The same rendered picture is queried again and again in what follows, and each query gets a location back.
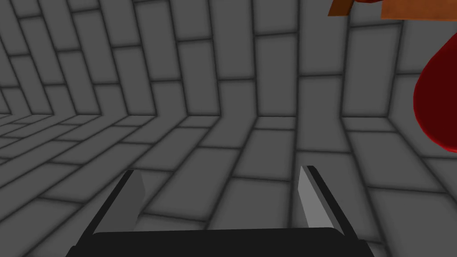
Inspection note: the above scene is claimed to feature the dark red rounded object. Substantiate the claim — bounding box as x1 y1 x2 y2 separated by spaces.
413 33 457 153

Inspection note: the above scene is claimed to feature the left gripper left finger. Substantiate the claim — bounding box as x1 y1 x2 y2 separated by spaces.
87 170 146 236

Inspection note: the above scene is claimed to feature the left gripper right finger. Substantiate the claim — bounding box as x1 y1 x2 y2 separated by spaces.
298 165 354 236

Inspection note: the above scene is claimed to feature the orange wooden furniture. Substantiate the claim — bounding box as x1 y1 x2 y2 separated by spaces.
328 0 457 21

